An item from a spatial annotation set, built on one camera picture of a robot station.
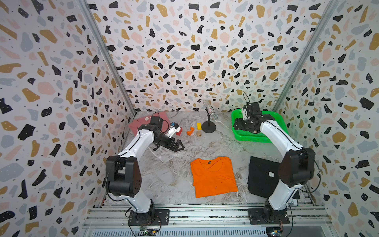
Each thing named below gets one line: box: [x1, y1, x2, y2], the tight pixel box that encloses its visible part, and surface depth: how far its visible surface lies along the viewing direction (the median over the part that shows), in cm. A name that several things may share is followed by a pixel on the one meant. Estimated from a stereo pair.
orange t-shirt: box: [190, 156, 239, 198], surface depth 89 cm
